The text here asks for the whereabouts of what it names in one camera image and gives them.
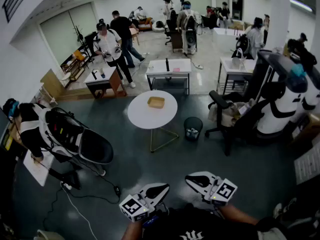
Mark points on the brown cardboard box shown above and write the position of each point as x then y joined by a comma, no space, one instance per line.
310,126

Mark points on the pink sponge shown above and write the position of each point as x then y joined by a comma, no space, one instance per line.
176,69

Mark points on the wooden chair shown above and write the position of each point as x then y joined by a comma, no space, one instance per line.
133,31

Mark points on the angular black faucet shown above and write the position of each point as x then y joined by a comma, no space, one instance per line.
94,75

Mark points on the person's right forearm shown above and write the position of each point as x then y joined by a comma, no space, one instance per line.
237,215

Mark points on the white plastic bin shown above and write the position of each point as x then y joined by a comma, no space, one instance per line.
46,235

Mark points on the small wooden side table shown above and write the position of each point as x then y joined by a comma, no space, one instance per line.
117,84

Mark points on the black mesh waste bin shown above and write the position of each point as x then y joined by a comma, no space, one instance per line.
193,127

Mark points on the beige crumpled jacket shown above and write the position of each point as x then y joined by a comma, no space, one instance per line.
226,115

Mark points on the black bottle on table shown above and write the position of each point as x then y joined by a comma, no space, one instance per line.
167,65

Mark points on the person's black t-shirt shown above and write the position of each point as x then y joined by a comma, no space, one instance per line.
200,224

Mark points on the white power strip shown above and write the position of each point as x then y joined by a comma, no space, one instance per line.
66,185
200,66

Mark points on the light wooden panel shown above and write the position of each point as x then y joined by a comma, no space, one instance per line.
51,84

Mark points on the white sink table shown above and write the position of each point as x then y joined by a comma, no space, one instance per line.
157,67

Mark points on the long ceiling tube light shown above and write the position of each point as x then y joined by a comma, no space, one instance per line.
301,5

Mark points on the person's left forearm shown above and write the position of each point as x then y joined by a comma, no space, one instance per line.
131,230

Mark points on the white bean bag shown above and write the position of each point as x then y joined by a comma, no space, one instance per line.
158,28

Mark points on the white round table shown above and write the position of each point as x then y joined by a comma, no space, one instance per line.
150,120

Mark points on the black coat rack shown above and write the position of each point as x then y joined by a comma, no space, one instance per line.
79,36

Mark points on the white standing fan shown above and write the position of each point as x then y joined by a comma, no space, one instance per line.
191,37

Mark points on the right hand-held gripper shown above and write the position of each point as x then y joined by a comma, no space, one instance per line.
226,189

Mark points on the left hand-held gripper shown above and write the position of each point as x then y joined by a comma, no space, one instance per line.
132,207

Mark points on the long white counter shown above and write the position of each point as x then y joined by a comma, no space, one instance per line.
222,37

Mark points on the black power adapter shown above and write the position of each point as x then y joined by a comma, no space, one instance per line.
117,191

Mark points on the black electronic box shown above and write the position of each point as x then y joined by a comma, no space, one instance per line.
150,221

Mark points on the white sink on metal stand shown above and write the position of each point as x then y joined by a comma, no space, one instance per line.
250,67

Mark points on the dark wooden cabinet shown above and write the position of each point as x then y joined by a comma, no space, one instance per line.
177,41

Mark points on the black office chair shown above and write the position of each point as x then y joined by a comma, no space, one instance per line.
231,131

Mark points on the white oval bowl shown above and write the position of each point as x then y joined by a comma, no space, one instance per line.
235,62

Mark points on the large white black backpack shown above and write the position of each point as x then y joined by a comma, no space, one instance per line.
97,146

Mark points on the small white table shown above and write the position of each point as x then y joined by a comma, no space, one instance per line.
37,174

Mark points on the black swivel chair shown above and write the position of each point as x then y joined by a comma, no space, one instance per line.
170,27

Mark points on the orange sofa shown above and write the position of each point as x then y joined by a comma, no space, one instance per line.
146,25

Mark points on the white paper board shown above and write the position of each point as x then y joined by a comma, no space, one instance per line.
308,164

